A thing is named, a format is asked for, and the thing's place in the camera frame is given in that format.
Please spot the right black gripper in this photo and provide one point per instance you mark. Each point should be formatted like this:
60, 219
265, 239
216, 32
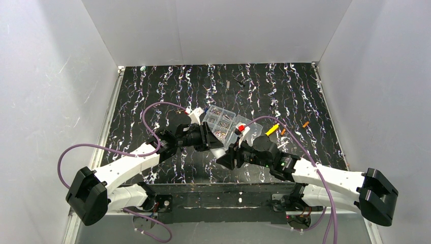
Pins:
237, 158

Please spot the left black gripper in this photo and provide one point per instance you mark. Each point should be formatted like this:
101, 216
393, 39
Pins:
206, 137

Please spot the white remote control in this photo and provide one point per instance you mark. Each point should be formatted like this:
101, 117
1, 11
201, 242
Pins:
218, 152

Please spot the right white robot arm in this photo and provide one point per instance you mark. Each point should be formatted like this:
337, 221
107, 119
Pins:
368, 193

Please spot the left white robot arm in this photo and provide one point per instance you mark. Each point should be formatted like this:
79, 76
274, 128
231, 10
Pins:
153, 152

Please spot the clear plastic parts box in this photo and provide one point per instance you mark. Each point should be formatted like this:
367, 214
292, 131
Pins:
222, 123

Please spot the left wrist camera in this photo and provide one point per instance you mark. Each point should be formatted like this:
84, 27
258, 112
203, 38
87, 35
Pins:
194, 115

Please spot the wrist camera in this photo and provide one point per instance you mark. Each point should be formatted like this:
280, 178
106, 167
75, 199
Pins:
241, 131
194, 115

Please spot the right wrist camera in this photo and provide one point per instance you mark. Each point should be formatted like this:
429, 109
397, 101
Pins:
241, 131

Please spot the yellow handled screwdriver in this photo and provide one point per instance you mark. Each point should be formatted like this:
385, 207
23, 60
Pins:
272, 130

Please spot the aluminium frame rail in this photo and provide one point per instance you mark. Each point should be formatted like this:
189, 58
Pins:
87, 198

